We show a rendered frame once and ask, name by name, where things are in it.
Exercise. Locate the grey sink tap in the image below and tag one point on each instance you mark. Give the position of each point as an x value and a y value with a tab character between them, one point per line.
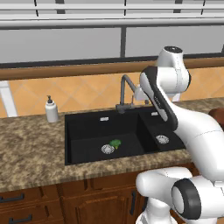
123	93

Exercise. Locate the brown bowl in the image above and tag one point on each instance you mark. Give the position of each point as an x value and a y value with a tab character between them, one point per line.
218	116

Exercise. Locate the green broccoli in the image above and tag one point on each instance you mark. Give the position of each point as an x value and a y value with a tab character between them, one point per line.
115	143

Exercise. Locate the grey window with dark frame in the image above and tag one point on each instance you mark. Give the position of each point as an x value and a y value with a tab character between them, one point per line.
64	43

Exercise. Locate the white slanted post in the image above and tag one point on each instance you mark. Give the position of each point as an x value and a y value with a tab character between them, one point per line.
8	100

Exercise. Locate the wooden window sill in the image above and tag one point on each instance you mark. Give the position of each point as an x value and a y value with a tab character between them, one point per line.
73	70

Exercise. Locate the wooden drawer front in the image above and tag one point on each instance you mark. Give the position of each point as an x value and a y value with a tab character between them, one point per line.
38	194
46	213

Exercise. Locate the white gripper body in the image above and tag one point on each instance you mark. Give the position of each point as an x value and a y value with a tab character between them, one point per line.
140	94

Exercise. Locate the wooden panel under sink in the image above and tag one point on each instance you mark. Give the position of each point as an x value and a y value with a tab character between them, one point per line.
110	180

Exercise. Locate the wooden cupboard door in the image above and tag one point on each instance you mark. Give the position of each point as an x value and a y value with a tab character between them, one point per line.
99	207

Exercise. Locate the black double sink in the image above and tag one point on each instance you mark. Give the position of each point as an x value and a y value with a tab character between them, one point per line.
96	137

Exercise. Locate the white soap dispenser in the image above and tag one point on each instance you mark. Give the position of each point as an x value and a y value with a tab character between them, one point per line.
52	112

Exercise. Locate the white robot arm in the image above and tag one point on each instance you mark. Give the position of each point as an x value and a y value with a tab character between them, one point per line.
201	134

